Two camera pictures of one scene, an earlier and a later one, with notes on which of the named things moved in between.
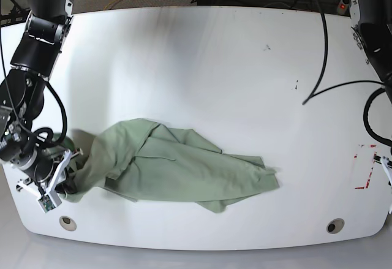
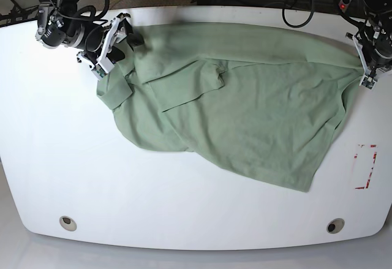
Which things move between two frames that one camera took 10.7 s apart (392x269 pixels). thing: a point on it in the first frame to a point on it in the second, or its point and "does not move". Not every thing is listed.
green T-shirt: x=143 y=159 to x=267 y=101
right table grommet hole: x=335 y=225 does not move
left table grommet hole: x=67 y=223 does not move
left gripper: x=46 y=162 to x=100 y=40
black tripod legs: x=22 y=13 does not move
